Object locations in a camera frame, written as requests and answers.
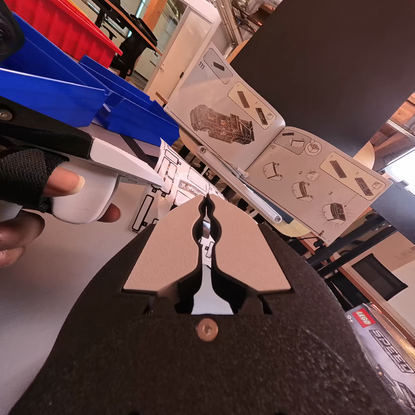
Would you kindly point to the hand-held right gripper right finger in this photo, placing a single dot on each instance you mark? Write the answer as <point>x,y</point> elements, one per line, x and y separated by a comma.
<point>253,256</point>

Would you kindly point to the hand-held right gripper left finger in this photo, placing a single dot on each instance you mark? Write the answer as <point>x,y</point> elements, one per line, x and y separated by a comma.
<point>162,256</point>

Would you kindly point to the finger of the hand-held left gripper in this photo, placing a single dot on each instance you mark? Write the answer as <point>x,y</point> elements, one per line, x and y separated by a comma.
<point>117,159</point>

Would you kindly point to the sticker sheet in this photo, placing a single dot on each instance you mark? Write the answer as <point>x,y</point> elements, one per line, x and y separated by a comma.
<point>172,178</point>

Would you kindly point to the lego instruction booklet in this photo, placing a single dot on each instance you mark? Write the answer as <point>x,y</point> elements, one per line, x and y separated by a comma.
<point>227,110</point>

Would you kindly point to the lego set box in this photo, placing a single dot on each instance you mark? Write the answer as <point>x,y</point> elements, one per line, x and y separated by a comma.
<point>386,350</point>

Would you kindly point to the person's left hand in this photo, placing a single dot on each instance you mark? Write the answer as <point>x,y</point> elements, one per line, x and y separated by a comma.
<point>19,237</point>

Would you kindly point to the white booklet stand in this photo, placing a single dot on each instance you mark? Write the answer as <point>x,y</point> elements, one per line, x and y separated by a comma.
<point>259,201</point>

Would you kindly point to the red storage bin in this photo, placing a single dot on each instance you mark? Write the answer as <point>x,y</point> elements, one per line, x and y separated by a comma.
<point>58,26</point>

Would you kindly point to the black office chair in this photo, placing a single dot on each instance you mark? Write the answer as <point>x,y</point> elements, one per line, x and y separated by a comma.
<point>133,42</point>

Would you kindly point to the tan curved panel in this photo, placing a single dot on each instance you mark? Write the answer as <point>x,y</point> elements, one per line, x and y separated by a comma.
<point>364,154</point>

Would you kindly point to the small black panel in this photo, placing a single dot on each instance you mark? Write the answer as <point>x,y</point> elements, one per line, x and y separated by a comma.
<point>395,204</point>

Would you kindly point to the large black panel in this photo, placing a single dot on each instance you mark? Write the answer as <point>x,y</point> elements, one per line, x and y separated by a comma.
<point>337,58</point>

